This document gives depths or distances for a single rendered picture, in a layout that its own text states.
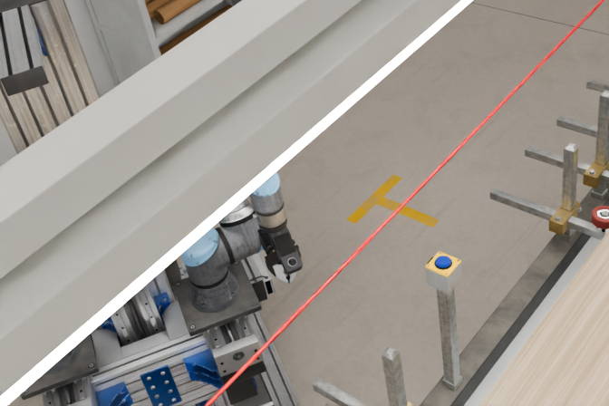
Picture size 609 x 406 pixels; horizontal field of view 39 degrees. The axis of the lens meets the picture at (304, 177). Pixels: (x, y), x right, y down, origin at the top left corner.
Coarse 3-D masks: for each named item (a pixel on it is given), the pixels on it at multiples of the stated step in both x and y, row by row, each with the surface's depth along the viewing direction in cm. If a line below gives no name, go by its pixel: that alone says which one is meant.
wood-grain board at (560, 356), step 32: (608, 256) 266; (576, 288) 259; (608, 288) 257; (544, 320) 252; (576, 320) 250; (608, 320) 248; (544, 352) 243; (576, 352) 241; (608, 352) 240; (512, 384) 236; (544, 384) 235; (576, 384) 233; (608, 384) 232
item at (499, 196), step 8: (496, 192) 307; (504, 192) 306; (496, 200) 308; (504, 200) 305; (512, 200) 302; (520, 200) 302; (528, 200) 301; (520, 208) 302; (528, 208) 299; (536, 208) 298; (544, 208) 297; (536, 216) 299; (544, 216) 297; (568, 224) 291; (576, 224) 289; (584, 224) 288; (592, 224) 288; (584, 232) 289; (592, 232) 286; (600, 232) 284
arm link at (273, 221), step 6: (282, 210) 206; (258, 216) 206; (270, 216) 205; (276, 216) 206; (282, 216) 207; (258, 222) 208; (264, 222) 207; (270, 222) 206; (276, 222) 207; (282, 222) 208
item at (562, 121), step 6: (558, 120) 334; (564, 120) 334; (570, 120) 333; (564, 126) 334; (570, 126) 332; (576, 126) 330; (582, 126) 329; (588, 126) 328; (594, 126) 328; (582, 132) 330; (588, 132) 328; (594, 132) 326
